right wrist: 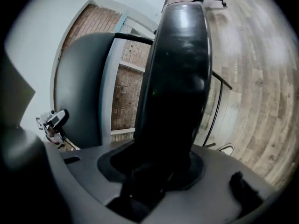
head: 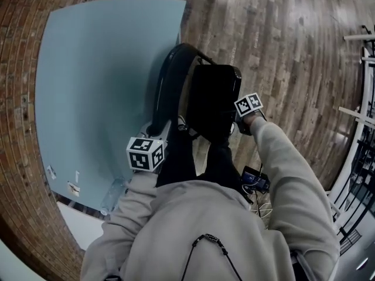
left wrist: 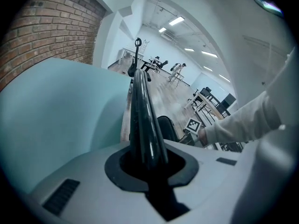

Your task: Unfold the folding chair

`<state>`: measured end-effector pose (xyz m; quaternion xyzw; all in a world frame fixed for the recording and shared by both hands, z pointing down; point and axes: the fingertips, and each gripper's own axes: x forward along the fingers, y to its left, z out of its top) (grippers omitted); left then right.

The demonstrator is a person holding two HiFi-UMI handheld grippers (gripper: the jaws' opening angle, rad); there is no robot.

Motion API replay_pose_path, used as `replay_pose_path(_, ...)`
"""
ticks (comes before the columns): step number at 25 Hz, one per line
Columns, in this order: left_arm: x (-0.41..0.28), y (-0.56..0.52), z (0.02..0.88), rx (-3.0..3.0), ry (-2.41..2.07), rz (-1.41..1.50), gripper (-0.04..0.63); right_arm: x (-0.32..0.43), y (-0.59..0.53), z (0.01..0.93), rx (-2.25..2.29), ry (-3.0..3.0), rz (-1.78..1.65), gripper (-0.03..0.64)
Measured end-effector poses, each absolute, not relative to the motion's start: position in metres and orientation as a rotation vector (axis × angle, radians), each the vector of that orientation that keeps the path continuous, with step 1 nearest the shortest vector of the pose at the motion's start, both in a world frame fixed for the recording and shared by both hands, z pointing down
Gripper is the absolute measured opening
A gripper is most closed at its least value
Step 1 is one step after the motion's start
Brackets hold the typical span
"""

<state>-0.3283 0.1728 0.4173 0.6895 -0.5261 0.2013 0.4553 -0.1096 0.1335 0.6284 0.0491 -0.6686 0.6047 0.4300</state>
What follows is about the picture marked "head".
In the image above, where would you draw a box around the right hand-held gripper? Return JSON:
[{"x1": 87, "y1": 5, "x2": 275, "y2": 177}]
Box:
[{"x1": 230, "y1": 92, "x2": 268, "y2": 137}]

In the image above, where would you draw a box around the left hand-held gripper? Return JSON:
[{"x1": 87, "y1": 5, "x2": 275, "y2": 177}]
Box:
[{"x1": 126, "y1": 117, "x2": 174, "y2": 173}]

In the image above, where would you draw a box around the black office chair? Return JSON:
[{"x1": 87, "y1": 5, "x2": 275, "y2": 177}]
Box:
[{"x1": 152, "y1": 43, "x2": 243, "y2": 146}]

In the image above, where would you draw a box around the person's right forearm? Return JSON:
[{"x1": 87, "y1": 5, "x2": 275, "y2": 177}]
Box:
[{"x1": 244, "y1": 111, "x2": 326, "y2": 206}]

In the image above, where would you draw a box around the person's left forearm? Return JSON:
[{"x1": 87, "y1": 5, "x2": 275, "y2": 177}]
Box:
[{"x1": 110, "y1": 170, "x2": 159, "y2": 227}]

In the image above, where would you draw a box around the person's right leg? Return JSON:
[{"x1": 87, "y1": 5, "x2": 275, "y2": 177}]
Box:
[{"x1": 204, "y1": 139, "x2": 244, "y2": 194}]

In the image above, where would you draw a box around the person's leg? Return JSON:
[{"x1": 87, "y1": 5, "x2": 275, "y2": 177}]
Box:
[
  {"x1": 204, "y1": 139, "x2": 244, "y2": 194},
  {"x1": 156, "y1": 133, "x2": 197, "y2": 187}
]

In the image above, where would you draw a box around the person's left leg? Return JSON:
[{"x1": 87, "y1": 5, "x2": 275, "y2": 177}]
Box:
[{"x1": 156, "y1": 133, "x2": 197, "y2": 187}]

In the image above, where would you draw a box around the black device with screen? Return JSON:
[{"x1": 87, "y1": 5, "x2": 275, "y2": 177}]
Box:
[{"x1": 241, "y1": 165, "x2": 271, "y2": 194}]

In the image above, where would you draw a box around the light blue table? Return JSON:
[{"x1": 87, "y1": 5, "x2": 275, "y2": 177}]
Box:
[{"x1": 34, "y1": 0, "x2": 189, "y2": 214}]

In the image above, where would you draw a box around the clear plastic bottle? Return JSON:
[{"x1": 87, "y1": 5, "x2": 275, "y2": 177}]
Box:
[{"x1": 100, "y1": 177, "x2": 127, "y2": 215}]

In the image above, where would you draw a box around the printed paper packet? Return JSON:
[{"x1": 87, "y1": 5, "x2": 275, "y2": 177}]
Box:
[{"x1": 67, "y1": 180, "x2": 81, "y2": 198}]

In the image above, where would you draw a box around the person's beige sweatshirt torso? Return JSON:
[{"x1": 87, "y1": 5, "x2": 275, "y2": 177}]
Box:
[{"x1": 80, "y1": 179, "x2": 341, "y2": 281}]

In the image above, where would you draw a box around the white board panel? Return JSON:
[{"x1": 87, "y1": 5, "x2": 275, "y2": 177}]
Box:
[{"x1": 56, "y1": 201, "x2": 104, "y2": 251}]

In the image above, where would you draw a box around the black metal railing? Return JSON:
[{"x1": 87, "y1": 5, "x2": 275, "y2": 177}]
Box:
[{"x1": 333, "y1": 25, "x2": 375, "y2": 255}]

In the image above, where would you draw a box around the white cable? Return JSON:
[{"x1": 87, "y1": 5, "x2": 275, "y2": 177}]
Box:
[{"x1": 254, "y1": 202, "x2": 274, "y2": 220}]

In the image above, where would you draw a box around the black beaded cord necklace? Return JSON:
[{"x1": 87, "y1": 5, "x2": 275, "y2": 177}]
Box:
[{"x1": 181, "y1": 232, "x2": 244, "y2": 281}]

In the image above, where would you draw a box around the white curved stair frame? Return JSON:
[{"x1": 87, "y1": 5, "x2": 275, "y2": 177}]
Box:
[{"x1": 327, "y1": 33, "x2": 375, "y2": 218}]

